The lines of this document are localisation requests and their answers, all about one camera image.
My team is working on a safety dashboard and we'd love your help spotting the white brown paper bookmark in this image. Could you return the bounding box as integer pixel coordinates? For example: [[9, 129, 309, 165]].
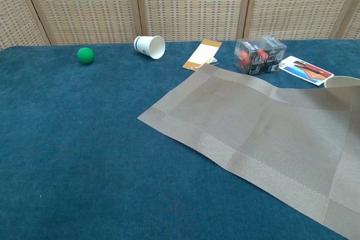
[[182, 39, 223, 71]]

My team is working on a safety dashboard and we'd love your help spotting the white paper cup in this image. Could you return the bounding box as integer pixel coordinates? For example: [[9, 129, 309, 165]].
[[133, 35, 166, 60]]

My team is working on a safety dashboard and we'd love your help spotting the brown woven placemat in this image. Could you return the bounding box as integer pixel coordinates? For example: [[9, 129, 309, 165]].
[[137, 64, 360, 240]]

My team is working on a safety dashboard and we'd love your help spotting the beige bowl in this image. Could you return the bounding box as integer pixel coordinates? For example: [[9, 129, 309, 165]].
[[323, 75, 360, 89]]

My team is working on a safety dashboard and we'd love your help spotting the clear box with red toys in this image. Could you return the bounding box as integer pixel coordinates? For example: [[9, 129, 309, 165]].
[[233, 35, 287, 78]]

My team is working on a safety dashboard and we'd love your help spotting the woven wooden folding screen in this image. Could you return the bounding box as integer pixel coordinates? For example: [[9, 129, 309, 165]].
[[0, 0, 360, 51]]

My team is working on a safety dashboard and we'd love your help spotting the green ball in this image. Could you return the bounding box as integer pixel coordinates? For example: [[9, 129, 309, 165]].
[[77, 47, 96, 65]]

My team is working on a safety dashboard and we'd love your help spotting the blue table cloth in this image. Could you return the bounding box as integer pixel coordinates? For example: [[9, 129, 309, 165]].
[[0, 39, 360, 240]]

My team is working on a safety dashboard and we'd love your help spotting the printed picture card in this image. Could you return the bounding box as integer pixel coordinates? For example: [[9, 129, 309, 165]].
[[278, 55, 335, 87]]

